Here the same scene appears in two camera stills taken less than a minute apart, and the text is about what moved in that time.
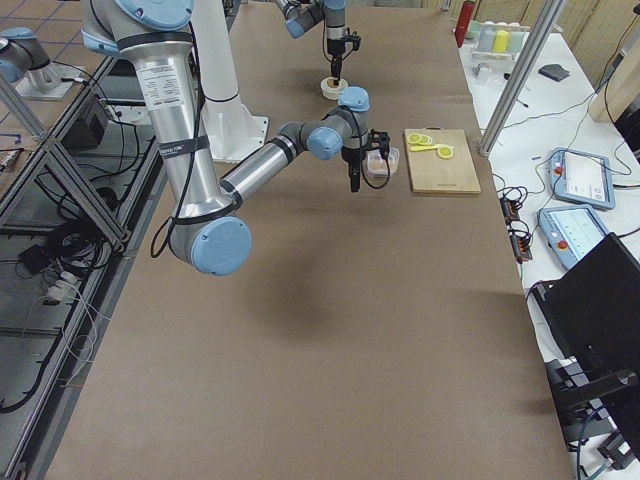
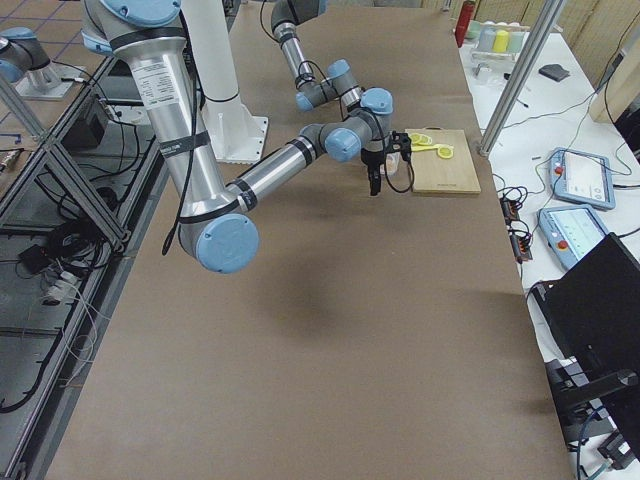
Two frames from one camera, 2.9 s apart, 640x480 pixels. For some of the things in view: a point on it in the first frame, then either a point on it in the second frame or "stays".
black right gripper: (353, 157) to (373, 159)
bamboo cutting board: (430, 173) stays
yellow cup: (501, 39) stays
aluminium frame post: (519, 92) stays
